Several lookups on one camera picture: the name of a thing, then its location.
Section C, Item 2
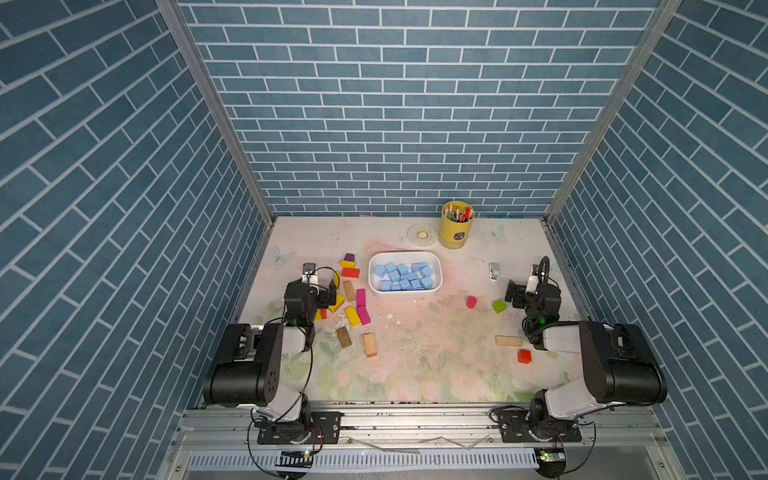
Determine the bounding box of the natural wood long block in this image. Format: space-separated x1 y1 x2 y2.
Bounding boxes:
343 281 356 303

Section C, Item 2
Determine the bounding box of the green round block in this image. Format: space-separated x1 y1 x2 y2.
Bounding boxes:
492 299 507 313

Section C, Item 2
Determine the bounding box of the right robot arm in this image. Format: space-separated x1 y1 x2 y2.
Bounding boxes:
488 277 668 443

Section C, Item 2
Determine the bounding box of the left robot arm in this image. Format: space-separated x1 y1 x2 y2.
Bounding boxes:
203 279 338 451

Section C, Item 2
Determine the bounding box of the white rectangular dish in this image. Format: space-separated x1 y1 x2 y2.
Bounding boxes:
368 250 443 298

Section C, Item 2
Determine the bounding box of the lower magenta block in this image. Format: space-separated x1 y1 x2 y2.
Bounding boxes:
356 306 371 325

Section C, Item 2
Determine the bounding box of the yellow rainbow block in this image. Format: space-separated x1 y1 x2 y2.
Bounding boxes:
328 293 345 313

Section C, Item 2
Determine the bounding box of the red cube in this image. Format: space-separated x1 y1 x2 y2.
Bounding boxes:
517 349 533 364

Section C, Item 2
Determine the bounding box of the brown wood block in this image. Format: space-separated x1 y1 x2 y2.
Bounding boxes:
336 326 352 349

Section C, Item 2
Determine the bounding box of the yellow pen cup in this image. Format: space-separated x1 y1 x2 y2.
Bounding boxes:
439 200 475 249

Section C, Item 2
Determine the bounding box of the yellow block lower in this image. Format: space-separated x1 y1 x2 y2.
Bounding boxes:
345 306 361 326

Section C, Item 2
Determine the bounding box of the red rectangular block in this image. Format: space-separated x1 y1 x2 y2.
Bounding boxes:
341 268 360 279

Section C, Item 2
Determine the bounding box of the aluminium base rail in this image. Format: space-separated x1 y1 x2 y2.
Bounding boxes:
158 402 684 479

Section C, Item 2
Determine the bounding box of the natural wood block lower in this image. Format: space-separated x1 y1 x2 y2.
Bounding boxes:
362 333 378 358

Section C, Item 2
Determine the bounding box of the natural wood flat block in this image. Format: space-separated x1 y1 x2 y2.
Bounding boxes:
494 335 523 347

